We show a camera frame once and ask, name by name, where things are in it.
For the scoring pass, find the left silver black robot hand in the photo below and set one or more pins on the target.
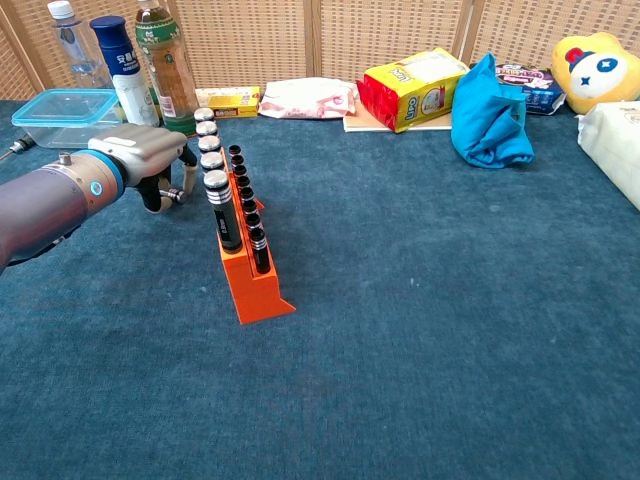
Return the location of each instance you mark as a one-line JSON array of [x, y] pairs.
[[140, 150]]

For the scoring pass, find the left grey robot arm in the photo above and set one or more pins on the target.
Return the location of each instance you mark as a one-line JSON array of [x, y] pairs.
[[50, 200]]

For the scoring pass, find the black silver-capped bit driver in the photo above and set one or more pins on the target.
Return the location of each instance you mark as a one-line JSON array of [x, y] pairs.
[[204, 115], [209, 144], [222, 210], [212, 161], [207, 129]]

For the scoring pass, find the orange tool rack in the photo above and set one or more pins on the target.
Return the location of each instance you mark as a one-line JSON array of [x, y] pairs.
[[255, 300]]

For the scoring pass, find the white bottle blue cap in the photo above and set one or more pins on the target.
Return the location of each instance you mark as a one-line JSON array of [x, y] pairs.
[[132, 90]]

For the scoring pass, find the green label tea bottle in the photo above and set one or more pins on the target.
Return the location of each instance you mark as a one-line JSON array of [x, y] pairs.
[[170, 75]]

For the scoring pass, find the clear container blue rim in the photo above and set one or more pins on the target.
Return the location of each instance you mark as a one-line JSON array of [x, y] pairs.
[[60, 117]]

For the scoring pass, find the small black socket driver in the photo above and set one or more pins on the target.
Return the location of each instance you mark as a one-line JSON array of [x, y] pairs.
[[234, 149], [253, 220], [260, 255], [246, 193], [237, 160], [243, 181], [250, 206], [240, 170]]

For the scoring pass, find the small yellow carton box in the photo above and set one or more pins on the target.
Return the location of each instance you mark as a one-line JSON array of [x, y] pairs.
[[235, 105]]

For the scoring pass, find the thin metal awl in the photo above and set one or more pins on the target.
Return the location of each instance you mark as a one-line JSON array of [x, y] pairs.
[[20, 145]]

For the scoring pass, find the clear water bottle white cap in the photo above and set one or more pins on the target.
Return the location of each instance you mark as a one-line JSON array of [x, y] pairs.
[[75, 45]]

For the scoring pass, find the wicker folding screen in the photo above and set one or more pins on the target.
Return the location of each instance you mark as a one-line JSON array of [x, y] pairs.
[[250, 40]]

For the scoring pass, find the pink white wipes pack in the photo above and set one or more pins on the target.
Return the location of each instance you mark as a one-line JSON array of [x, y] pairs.
[[305, 100]]

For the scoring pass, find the yellow red snack bag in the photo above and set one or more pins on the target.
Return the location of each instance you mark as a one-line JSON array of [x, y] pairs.
[[415, 95]]

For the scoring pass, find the blue carpet table cover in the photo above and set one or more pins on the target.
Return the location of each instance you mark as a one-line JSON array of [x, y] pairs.
[[400, 350]]

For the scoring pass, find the crumpled blue cloth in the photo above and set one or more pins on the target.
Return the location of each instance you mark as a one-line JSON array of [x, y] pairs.
[[487, 120]]

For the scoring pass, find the purple snack packet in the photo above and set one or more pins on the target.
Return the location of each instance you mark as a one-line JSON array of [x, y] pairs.
[[535, 92]]

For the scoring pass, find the yellow plush toy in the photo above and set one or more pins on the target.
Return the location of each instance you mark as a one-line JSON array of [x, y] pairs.
[[595, 70]]

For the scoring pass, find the long white tissue pack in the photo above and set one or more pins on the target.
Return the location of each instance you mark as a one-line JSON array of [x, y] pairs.
[[615, 145]]

